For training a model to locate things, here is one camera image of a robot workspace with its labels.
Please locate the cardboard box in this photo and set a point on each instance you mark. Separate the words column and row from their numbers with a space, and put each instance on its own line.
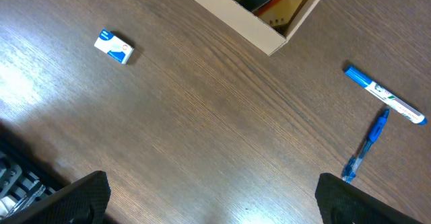
column 252, row 28

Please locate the yellow sticky note pad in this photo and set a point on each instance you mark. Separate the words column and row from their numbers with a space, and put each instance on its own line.
column 281, row 14

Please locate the blue ballpoint pen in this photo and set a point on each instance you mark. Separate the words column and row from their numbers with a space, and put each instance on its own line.
column 350, row 169

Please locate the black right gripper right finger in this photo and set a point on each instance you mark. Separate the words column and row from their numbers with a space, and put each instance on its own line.
column 342, row 203

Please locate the blue white staples box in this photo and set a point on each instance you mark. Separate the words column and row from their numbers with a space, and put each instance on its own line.
column 113, row 46

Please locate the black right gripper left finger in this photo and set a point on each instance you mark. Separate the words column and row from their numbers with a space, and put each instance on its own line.
column 84, row 201

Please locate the blue white marker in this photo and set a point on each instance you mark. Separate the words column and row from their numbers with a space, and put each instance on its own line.
column 385, row 96

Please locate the black robot base bottom edge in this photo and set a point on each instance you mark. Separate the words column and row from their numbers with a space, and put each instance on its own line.
column 23, row 181

